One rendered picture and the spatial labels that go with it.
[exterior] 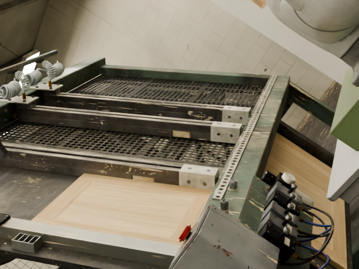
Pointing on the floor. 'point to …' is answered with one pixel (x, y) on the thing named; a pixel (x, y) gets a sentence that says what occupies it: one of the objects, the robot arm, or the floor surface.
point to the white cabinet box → (285, 36)
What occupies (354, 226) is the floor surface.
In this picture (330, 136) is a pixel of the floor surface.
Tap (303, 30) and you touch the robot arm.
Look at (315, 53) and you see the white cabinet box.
